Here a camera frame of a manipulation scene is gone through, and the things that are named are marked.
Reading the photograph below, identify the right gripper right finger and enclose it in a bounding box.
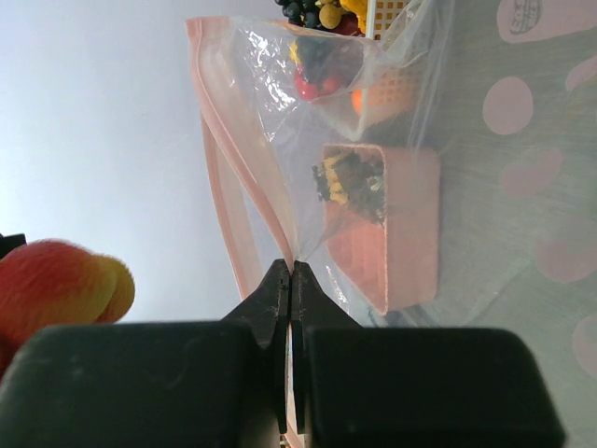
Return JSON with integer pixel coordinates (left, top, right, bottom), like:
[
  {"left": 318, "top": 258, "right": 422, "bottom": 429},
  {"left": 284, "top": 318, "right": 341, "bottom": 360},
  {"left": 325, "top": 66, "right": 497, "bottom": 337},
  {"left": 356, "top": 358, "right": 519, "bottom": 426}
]
[{"left": 290, "top": 262, "right": 566, "bottom": 447}]

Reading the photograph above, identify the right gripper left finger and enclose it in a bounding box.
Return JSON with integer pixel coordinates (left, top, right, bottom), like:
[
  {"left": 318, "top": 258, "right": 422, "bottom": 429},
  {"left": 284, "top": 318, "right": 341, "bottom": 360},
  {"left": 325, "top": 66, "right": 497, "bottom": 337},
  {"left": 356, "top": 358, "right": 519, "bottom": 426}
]
[{"left": 1, "top": 259, "right": 289, "bottom": 447}]

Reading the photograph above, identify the clear pink zip top bag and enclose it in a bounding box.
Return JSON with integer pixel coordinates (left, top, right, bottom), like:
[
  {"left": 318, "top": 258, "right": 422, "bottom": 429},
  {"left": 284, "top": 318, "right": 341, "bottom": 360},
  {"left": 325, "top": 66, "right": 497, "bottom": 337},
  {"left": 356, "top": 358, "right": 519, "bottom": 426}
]
[{"left": 185, "top": 0, "right": 597, "bottom": 448}]

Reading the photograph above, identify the longan bunch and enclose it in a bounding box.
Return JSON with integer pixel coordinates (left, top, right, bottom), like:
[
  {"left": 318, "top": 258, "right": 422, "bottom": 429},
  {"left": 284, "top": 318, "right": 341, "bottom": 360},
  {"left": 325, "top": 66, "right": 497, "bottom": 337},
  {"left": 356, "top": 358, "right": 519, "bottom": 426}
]
[{"left": 319, "top": 0, "right": 342, "bottom": 30}]

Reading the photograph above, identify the dark grape bunch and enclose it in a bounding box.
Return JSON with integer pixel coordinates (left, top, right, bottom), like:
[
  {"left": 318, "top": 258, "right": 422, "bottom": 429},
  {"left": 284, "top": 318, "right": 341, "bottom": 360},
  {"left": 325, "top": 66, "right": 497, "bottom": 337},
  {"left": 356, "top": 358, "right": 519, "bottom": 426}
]
[{"left": 274, "top": 0, "right": 321, "bottom": 29}]

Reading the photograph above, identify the pink divided tray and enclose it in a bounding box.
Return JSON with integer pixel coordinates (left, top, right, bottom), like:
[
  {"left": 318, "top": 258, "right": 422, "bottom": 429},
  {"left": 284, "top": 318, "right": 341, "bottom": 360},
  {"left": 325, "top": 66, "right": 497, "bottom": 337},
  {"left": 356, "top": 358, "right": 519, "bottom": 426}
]
[{"left": 323, "top": 144, "right": 440, "bottom": 315}]

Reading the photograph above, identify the orange peach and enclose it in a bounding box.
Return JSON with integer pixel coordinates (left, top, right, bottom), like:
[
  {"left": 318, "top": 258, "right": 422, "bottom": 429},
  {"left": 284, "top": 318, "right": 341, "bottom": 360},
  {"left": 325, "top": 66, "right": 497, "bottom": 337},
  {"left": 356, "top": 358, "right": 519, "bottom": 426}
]
[{"left": 1, "top": 234, "right": 135, "bottom": 371}]

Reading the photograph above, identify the orange fruit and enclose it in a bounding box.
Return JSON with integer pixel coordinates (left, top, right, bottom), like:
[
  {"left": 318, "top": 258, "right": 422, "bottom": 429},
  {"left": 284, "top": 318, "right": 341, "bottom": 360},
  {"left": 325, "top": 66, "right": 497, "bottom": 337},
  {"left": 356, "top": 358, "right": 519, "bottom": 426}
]
[{"left": 351, "top": 89, "right": 375, "bottom": 117}]

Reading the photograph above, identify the white fruit basket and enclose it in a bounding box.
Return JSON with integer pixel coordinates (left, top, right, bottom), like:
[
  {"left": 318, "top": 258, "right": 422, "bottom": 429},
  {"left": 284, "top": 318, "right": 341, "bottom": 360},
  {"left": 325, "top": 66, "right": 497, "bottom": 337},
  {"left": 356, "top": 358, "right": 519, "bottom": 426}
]
[{"left": 321, "top": 0, "right": 425, "bottom": 141}]

